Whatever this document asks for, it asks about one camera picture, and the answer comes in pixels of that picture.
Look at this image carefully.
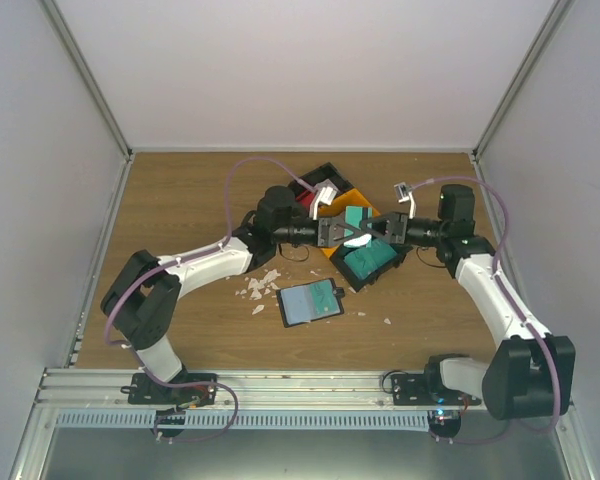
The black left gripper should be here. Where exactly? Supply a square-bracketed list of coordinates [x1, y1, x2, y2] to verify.
[274, 215, 360, 248]

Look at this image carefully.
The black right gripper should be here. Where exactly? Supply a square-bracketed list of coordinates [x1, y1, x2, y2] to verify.
[360, 212, 447, 247]

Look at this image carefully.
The teal VIP card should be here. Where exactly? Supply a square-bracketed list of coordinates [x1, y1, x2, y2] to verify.
[344, 205, 376, 237]
[308, 279, 343, 321]

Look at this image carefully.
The black leather card holder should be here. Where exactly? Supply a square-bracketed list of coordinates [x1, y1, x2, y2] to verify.
[276, 278, 346, 328]

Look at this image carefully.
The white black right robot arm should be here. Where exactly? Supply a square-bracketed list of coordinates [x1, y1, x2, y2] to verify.
[360, 184, 575, 420]

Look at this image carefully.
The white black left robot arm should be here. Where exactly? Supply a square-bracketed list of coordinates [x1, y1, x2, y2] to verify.
[100, 186, 364, 404]

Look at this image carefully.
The yellow middle card bin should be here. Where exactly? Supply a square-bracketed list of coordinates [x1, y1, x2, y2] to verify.
[318, 188, 380, 259]

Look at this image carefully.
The black right card bin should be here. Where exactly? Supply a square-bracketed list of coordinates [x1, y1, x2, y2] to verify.
[330, 239, 413, 292]

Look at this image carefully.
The teal card stack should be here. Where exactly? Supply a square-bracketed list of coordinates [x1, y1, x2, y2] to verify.
[344, 239, 397, 280]

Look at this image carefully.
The red white card stack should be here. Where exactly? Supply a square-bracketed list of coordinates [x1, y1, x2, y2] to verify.
[296, 180, 341, 209]

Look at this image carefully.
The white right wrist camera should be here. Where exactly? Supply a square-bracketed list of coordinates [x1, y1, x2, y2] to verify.
[394, 182, 417, 219]

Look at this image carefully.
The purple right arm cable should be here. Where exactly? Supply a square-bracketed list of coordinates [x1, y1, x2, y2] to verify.
[408, 176, 561, 434]

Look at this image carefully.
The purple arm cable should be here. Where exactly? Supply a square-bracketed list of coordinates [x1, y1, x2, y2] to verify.
[102, 156, 321, 351]
[408, 176, 561, 434]

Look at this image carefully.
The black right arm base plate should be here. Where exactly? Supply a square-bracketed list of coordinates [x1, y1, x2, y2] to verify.
[380, 370, 481, 407]

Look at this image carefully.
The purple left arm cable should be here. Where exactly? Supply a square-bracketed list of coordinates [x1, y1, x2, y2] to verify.
[102, 156, 321, 351]

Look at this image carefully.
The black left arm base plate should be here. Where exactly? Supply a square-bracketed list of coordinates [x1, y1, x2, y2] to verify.
[120, 373, 218, 407]

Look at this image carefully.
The grey slotted cable duct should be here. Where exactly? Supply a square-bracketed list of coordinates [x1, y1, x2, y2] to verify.
[56, 409, 429, 432]

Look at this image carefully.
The aluminium mounting rail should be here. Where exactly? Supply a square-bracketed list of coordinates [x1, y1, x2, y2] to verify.
[34, 367, 576, 407]

